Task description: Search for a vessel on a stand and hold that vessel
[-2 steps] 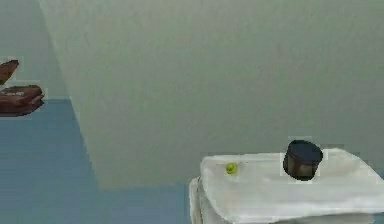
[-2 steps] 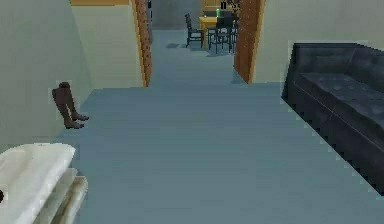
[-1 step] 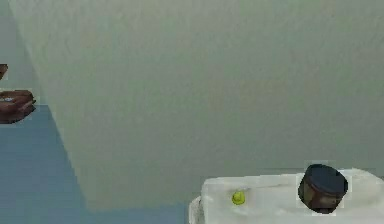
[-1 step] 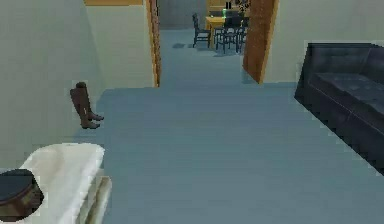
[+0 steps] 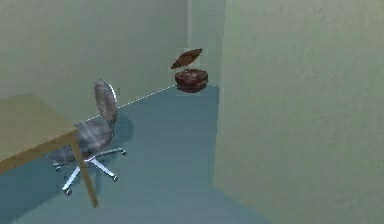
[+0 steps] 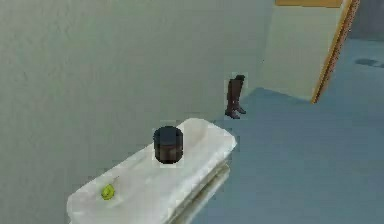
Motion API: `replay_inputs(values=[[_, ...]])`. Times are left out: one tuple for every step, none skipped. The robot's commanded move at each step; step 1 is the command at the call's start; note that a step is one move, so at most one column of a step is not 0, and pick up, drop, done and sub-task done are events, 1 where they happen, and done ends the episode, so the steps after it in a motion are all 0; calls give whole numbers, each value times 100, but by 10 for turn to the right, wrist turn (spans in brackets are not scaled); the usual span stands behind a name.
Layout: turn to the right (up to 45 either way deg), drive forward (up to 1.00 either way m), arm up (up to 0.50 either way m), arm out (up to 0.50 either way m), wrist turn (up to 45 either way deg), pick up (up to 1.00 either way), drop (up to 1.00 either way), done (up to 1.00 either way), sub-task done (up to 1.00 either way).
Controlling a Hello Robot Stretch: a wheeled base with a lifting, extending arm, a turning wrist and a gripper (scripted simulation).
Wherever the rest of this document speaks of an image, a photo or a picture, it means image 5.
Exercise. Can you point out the brown round cushioned chair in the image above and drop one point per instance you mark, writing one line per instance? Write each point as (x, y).
(190, 79)

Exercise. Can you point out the wooden table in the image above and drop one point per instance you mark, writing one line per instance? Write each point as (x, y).
(30, 125)

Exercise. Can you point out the grey office swivel chair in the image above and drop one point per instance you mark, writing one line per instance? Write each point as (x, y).
(96, 133)

